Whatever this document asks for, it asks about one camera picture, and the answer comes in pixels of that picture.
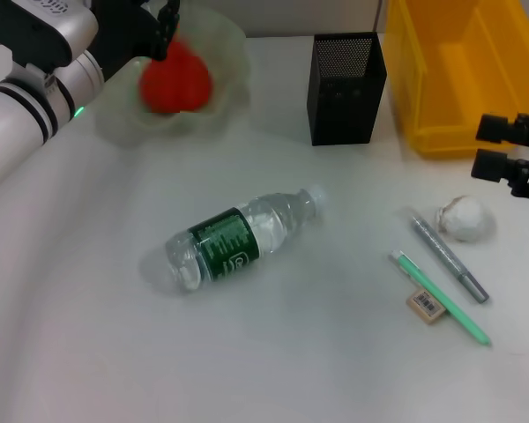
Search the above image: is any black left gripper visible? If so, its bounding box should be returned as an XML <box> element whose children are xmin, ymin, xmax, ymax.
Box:
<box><xmin>90</xmin><ymin>0</ymin><xmax>181</xmax><ymax>83</ymax></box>

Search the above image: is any white paper ball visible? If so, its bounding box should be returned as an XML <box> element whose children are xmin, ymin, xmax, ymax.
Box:
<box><xmin>435</xmin><ymin>195</ymin><xmax>497</xmax><ymax>242</ymax></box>

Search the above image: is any orange fruit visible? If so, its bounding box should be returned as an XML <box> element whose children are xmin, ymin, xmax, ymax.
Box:
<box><xmin>138</xmin><ymin>37</ymin><xmax>213</xmax><ymax>115</ymax></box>

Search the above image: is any grey pen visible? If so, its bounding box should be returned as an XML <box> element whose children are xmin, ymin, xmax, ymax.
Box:
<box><xmin>410</xmin><ymin>213</ymin><xmax>490</xmax><ymax>304</ymax></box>

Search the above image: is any green pen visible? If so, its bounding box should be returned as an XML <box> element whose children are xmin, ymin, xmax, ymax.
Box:
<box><xmin>390</xmin><ymin>249</ymin><xmax>493</xmax><ymax>347</ymax></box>

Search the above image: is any beige eraser with barcode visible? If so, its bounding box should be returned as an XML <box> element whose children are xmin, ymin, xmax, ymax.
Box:
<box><xmin>406</xmin><ymin>288</ymin><xmax>447</xmax><ymax>326</ymax></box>

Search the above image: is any clear green-label water bottle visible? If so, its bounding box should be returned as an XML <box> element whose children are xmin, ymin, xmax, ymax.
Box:
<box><xmin>165</xmin><ymin>184</ymin><xmax>328</xmax><ymax>294</ymax></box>

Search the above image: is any translucent green fruit plate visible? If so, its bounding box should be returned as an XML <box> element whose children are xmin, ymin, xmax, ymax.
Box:
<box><xmin>92</xmin><ymin>0</ymin><xmax>253</xmax><ymax>149</ymax></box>

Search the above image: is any black mesh pen holder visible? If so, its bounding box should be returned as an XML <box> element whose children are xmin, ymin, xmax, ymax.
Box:
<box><xmin>307</xmin><ymin>32</ymin><xmax>388</xmax><ymax>146</ymax></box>

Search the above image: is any yellow plastic bin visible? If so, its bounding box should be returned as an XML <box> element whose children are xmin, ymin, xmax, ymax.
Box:
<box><xmin>383</xmin><ymin>0</ymin><xmax>529</xmax><ymax>160</ymax></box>

